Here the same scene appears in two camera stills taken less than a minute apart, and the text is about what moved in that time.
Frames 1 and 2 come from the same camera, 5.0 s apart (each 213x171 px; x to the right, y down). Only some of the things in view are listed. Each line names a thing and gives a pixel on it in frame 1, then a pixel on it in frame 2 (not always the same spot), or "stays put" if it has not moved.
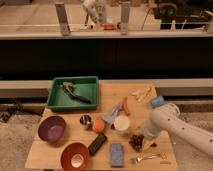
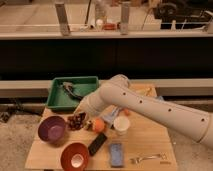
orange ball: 98,125 stays put
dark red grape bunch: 136,141 to 76,122
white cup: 121,124 stays put
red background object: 109,26 stays put
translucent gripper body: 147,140 to 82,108
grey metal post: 125,17 stays put
